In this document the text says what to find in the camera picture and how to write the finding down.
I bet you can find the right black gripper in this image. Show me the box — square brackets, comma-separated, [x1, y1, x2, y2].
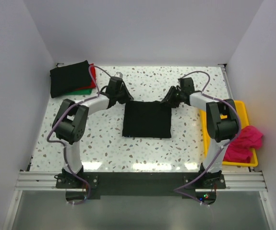
[160, 86, 184, 109]

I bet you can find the black t shirt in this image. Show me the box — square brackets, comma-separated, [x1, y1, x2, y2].
[50, 60, 92, 98]
[122, 101, 171, 138]

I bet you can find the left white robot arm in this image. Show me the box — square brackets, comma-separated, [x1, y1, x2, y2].
[47, 77, 133, 188]

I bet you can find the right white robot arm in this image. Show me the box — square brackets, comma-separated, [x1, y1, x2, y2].
[161, 78, 241, 188]

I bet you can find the folded red t shirt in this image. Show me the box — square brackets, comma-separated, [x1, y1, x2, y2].
[74, 63, 96, 91]

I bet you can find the folded green t shirt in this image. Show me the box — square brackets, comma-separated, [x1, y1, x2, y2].
[66, 89, 92, 95]

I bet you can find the folded black t shirt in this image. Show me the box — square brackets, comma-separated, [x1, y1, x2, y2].
[50, 60, 92, 98]

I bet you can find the yellow plastic tray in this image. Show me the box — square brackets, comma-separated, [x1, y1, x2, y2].
[199, 100, 259, 167]

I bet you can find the crumpled pink t shirt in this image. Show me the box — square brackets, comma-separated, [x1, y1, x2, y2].
[224, 126, 264, 163]

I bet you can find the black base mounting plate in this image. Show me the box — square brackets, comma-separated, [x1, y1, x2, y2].
[54, 171, 226, 201]

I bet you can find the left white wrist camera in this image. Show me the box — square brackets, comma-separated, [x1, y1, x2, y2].
[115, 72, 123, 79]

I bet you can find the aluminium frame rail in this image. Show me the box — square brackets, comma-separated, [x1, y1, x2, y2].
[2, 170, 57, 230]

